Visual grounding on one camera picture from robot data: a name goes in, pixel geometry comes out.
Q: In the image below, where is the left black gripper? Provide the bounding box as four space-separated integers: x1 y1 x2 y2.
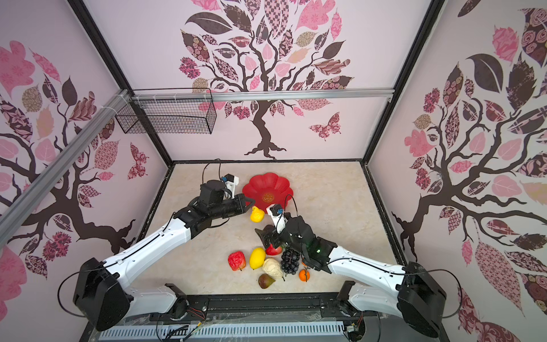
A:
210 193 256 219

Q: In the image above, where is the red strawberry with green leaves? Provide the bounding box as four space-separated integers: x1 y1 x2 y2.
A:
266 245 283 257

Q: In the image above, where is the small yellow quince fruit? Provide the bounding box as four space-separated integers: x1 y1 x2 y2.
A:
250 206 266 223

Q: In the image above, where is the red flower-shaped fruit bowl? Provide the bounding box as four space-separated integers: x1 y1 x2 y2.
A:
242 172 293 211

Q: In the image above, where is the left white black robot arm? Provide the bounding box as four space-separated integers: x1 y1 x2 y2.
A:
73 175 254 331

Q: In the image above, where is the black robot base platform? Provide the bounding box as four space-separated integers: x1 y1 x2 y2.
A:
81 282 448 341

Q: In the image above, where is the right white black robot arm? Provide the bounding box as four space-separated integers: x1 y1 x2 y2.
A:
256 214 447 339

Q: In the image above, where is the red pomegranate fruit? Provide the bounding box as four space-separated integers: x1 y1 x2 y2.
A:
228 251 246 271

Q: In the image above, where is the yellow lemon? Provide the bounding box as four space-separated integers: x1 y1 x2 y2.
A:
249 247 266 270

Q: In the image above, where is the black grape bunch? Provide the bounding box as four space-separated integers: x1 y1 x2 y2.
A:
281 248 301 275

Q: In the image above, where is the brown green fig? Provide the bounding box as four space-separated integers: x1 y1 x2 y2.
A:
258 274 276 289

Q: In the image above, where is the lower orange tangerine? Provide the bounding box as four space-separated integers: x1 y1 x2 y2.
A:
299 269 311 282

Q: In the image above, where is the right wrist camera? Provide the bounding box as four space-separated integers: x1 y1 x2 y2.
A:
266 204 287 234

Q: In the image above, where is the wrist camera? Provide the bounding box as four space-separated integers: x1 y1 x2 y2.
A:
222 174 239 197
266 204 287 234

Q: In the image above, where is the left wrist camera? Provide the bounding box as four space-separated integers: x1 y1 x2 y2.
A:
222 174 239 197

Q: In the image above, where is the black wire mesh basket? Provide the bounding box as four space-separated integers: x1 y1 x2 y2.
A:
115 88 217 135

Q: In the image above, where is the white slotted cable duct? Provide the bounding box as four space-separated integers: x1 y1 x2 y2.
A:
95 321 345 341

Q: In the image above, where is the left aluminium frame rail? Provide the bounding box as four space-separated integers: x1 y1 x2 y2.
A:
1 89 131 247

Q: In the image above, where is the aluminium frame rail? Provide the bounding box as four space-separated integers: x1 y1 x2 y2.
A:
1 89 131 247
132 88 395 102

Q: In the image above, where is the rear aluminium frame rail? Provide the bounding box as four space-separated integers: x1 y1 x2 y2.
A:
132 88 395 102

